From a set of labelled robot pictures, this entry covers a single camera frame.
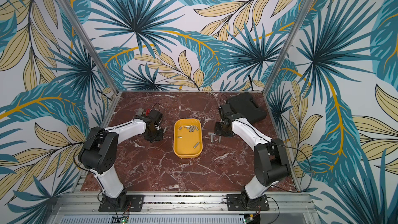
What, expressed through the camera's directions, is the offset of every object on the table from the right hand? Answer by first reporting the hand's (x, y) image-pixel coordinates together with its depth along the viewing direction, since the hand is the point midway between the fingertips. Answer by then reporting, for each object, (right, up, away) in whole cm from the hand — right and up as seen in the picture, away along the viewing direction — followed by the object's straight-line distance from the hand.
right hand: (219, 131), depth 91 cm
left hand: (-37, -5, +3) cm, 37 cm away
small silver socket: (-33, +1, +7) cm, 34 cm away
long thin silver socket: (-4, -5, +4) cm, 8 cm away
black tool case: (+18, +15, +16) cm, 29 cm away
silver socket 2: (+1, -5, +4) cm, 7 cm away
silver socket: (-4, -2, +7) cm, 8 cm away
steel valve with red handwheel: (-51, +11, +13) cm, 54 cm away
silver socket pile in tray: (-16, +1, +9) cm, 18 cm away
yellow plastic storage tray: (-19, -7, +4) cm, 20 cm away
